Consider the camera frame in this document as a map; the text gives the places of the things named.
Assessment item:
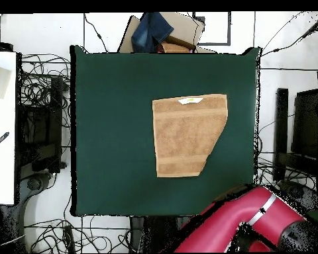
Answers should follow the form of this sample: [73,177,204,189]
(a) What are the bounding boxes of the tan terry towel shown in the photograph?
[151,93,229,179]

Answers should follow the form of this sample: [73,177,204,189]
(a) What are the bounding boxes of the dark green table cloth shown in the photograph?
[70,44,262,218]

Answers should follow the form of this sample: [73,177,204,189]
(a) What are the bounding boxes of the blue denim jeans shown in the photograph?
[131,11,175,53]

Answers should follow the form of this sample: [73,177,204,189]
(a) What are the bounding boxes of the brown cardboard box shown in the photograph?
[117,11,217,54]

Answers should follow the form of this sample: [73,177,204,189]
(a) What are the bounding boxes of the black power strip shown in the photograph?
[63,224,76,254]

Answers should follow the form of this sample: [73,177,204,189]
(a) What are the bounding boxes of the black striped stick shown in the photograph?
[0,131,11,153]

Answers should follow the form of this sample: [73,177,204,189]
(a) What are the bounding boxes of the white side table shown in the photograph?
[0,51,18,205]

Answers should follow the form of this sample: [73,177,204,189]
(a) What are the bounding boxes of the black metal frame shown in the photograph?
[15,76,67,174]
[272,87,318,183]

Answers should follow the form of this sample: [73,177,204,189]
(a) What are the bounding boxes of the black cable tangle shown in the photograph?
[19,52,72,128]
[23,214,132,254]
[254,113,318,191]

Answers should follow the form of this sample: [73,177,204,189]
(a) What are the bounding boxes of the thin black cable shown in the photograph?
[83,13,109,53]

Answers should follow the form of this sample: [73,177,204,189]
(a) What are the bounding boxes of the grey square frame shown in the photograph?
[193,11,232,46]

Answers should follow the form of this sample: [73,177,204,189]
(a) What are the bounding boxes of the black cable with connector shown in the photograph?
[261,11,318,57]

